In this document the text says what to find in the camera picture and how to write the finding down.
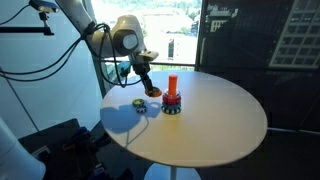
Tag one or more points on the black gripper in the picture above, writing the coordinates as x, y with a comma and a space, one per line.
141, 68

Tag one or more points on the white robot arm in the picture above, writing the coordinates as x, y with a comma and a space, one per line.
100, 36

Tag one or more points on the window handrail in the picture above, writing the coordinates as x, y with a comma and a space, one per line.
173, 63

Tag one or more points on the black and white stacker base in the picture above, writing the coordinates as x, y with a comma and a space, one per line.
171, 111

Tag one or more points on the blue clamp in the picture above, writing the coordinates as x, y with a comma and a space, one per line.
78, 135

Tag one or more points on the black equipment pile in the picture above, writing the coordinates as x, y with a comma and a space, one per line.
66, 156

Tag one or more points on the white rounded plastic cover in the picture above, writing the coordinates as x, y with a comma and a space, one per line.
16, 153

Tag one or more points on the orange stacker post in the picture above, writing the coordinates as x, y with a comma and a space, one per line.
172, 83

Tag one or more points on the grey window frame post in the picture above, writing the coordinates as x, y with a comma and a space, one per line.
100, 76

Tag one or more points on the blue camera on stand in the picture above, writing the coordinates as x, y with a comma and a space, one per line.
45, 5

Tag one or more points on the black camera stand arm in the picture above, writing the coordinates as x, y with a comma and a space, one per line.
23, 30

